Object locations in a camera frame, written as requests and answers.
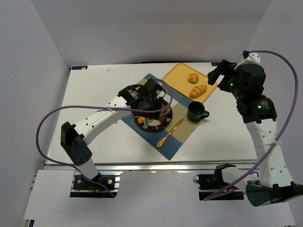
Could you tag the small round bun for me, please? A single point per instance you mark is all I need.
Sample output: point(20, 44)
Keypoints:
point(193, 78)

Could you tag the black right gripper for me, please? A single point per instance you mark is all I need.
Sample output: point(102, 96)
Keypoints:
point(224, 74)

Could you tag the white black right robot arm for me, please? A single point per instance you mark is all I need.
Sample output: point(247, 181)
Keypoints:
point(245, 82)

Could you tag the dark rimmed ceramic plate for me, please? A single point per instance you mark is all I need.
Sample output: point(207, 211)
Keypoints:
point(156, 125)

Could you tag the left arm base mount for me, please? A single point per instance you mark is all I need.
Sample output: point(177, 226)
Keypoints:
point(104, 187)

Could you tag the steel serving tongs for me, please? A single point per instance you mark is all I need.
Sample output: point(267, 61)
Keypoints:
point(146, 123)

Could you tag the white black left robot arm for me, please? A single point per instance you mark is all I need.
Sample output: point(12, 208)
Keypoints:
point(76, 137)

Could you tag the chocolate croissant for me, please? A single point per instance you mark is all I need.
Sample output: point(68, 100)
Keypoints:
point(163, 115)

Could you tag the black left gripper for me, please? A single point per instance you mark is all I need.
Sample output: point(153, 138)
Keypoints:
point(149, 107)

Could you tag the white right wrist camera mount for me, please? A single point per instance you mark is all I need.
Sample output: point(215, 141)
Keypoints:
point(249, 58)

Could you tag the striped bread roll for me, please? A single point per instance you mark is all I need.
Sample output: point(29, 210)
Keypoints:
point(141, 119)
point(198, 91)

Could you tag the gold ornate knife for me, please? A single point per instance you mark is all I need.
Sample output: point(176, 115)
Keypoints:
point(160, 143)

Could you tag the dark green mug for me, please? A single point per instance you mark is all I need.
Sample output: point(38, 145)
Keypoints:
point(196, 111)

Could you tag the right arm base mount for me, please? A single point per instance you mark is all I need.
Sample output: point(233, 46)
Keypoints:
point(210, 182)

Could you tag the blue beige patchwork placemat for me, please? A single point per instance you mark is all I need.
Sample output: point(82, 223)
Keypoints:
point(174, 142)

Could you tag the yellow plastic tray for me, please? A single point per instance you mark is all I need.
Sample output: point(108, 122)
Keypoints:
point(177, 78)

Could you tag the aluminium table edge rail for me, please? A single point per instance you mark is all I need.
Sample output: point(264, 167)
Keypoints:
point(174, 165)

